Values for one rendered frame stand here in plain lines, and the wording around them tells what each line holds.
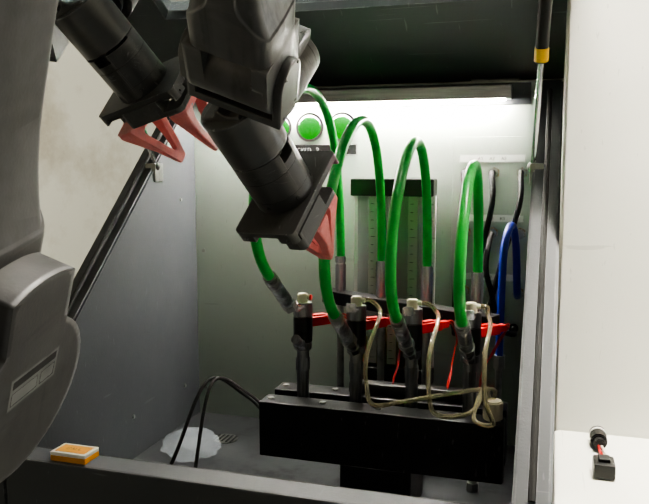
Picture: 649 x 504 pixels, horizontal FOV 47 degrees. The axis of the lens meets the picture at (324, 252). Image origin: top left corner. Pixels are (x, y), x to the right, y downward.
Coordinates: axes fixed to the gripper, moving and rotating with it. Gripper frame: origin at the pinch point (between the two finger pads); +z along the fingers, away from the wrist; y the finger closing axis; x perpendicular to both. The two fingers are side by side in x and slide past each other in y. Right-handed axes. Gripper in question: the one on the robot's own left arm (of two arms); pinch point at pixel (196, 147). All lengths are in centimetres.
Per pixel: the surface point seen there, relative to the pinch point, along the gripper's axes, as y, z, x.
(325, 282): -6.0, 20.7, 4.5
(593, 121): -36, 30, -23
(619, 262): -36, 41, -8
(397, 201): -15.6, 18.4, -4.0
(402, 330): -11.3, 31.6, 5.0
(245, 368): 36, 57, -12
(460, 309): -20.2, 28.5, 5.7
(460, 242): -22.0, 23.0, 0.4
